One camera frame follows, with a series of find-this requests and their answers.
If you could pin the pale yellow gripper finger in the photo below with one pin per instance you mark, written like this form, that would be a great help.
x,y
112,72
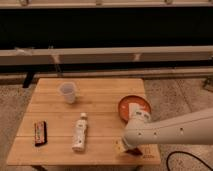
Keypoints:
x,y
119,147

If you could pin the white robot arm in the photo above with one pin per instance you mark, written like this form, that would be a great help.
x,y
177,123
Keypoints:
x,y
194,128

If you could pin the orange ceramic bowl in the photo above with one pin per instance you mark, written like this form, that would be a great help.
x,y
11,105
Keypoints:
x,y
123,108

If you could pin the white plastic bottle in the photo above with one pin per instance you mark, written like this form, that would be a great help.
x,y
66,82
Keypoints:
x,y
79,136

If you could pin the white sponge block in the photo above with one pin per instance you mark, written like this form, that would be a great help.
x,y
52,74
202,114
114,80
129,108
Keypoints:
x,y
134,107

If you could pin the wooden table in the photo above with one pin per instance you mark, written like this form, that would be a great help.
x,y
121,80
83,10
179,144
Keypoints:
x,y
98,98

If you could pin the clear plastic cup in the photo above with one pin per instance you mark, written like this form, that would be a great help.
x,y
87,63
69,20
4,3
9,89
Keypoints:
x,y
68,91

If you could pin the black red candy bar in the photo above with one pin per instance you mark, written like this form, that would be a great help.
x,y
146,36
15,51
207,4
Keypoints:
x,y
40,133

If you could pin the long grey beam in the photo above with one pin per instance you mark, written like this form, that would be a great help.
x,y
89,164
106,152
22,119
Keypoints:
x,y
103,55

